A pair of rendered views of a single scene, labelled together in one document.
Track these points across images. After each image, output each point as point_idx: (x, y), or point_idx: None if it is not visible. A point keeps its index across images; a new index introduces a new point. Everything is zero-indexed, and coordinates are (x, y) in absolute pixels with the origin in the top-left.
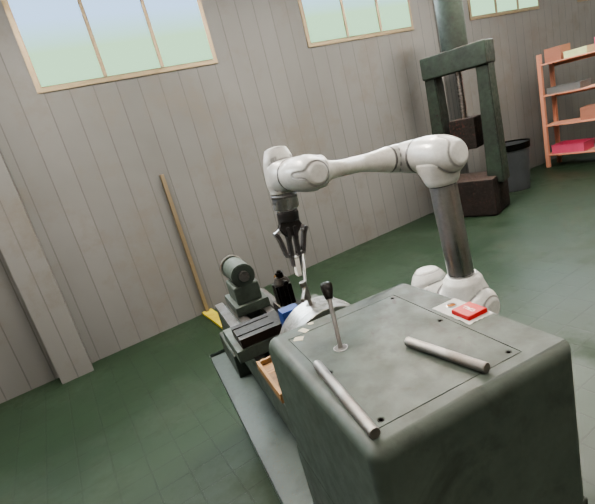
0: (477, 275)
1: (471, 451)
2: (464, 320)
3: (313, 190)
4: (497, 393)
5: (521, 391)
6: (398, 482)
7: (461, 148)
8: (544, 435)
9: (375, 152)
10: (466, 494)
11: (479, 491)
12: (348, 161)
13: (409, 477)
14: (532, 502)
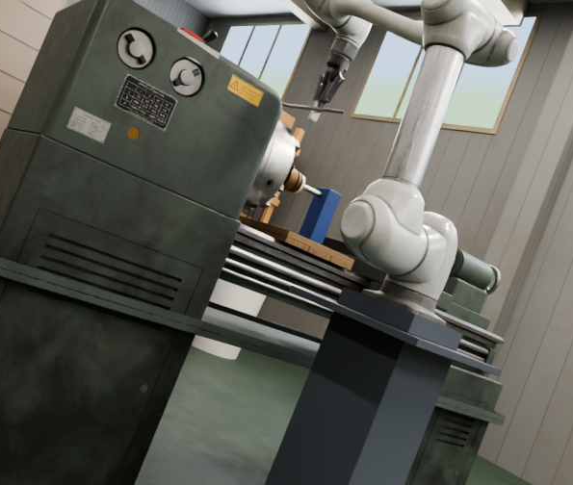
0: (391, 181)
1: (59, 31)
2: None
3: (309, 7)
4: (80, 0)
5: (81, 4)
6: (49, 28)
7: None
8: (66, 48)
9: None
10: (44, 60)
11: (45, 63)
12: (369, 3)
13: (50, 29)
14: (40, 98)
